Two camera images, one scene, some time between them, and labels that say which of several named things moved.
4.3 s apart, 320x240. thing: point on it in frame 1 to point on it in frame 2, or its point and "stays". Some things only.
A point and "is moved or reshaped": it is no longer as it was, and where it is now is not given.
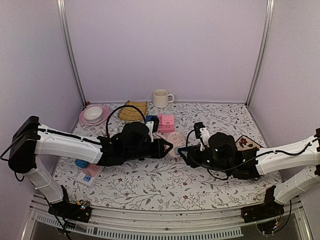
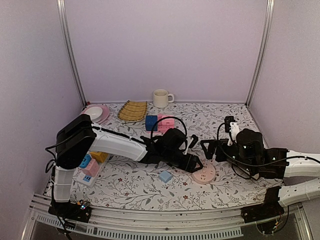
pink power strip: (166, 123) stays
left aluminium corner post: (63, 10) stays
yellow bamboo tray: (131, 114) stays
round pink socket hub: (177, 140) is moved or reshaped
